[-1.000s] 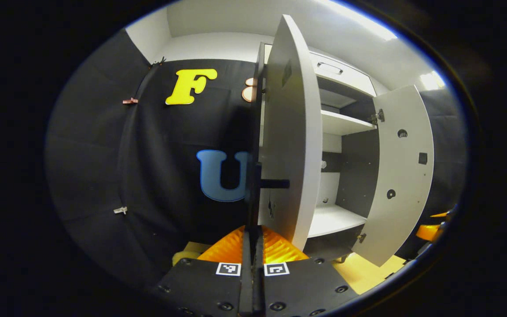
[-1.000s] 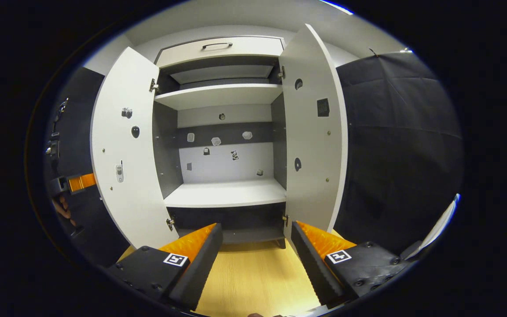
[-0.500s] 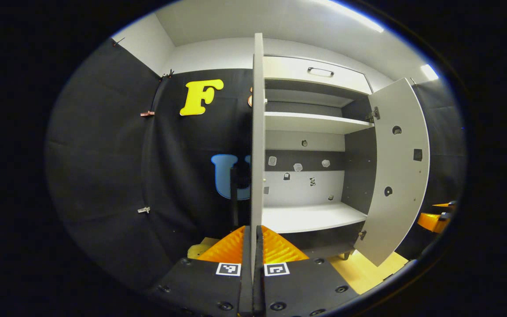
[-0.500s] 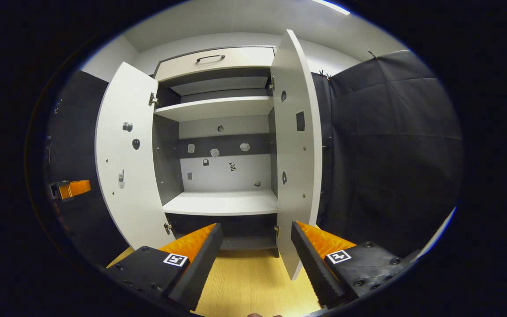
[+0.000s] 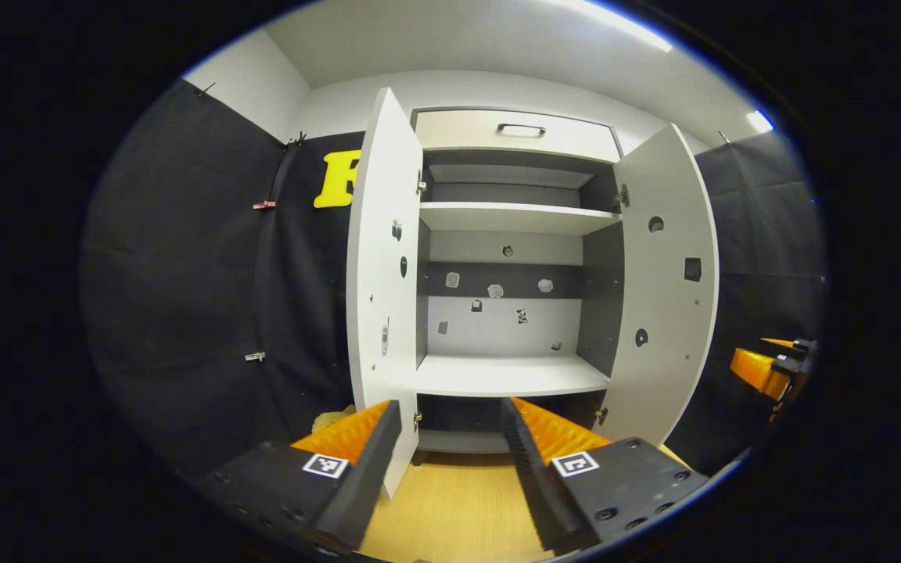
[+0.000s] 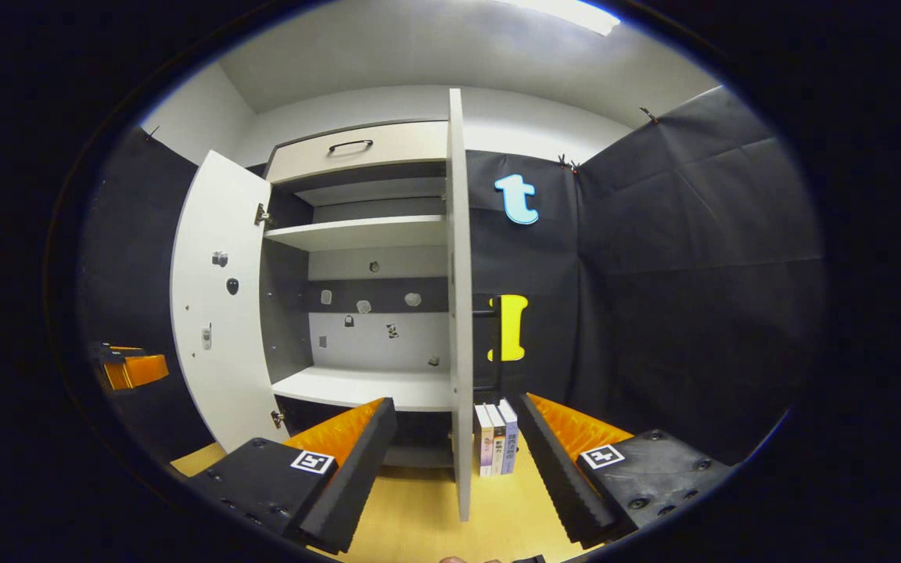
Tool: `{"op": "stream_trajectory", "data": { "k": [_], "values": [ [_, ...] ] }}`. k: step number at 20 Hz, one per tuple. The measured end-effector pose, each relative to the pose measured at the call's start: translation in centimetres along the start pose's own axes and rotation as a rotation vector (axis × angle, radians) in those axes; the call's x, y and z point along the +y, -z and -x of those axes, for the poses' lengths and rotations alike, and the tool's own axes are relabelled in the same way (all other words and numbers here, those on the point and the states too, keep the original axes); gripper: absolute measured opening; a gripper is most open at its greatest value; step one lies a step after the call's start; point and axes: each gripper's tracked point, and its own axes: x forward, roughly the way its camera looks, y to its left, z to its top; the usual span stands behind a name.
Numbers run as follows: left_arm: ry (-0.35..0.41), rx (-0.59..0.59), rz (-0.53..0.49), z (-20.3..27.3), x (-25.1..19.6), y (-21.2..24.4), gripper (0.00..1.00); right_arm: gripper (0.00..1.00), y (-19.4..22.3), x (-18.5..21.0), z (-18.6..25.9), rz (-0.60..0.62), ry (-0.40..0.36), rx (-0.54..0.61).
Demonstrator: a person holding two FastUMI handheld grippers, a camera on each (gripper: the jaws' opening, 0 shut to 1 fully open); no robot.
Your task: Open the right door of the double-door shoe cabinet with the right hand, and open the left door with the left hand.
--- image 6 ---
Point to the black cloth clip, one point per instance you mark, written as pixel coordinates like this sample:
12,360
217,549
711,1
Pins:
568,162
648,115

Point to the white double-door shoe cabinet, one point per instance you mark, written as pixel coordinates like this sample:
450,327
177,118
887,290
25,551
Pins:
286,313

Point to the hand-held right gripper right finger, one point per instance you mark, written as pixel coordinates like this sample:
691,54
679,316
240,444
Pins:
556,477

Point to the metal door hinge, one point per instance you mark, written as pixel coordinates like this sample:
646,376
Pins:
262,215
278,418

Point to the white cabinet shelf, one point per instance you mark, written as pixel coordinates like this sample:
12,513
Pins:
357,232
364,389

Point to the pink spine book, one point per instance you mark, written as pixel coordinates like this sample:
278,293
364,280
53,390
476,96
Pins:
484,442

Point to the white spine book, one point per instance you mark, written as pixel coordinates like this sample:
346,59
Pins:
497,438

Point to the white cabinet door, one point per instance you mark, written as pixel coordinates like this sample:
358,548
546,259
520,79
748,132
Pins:
216,375
460,313

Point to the long ceiling light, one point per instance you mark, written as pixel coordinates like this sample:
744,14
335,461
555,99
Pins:
568,14

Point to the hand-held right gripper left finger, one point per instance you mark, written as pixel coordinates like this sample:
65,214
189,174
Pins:
353,477

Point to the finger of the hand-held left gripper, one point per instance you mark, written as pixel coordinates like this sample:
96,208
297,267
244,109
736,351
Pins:
123,349
138,371

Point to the purple book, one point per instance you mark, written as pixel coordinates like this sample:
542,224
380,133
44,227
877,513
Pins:
509,438

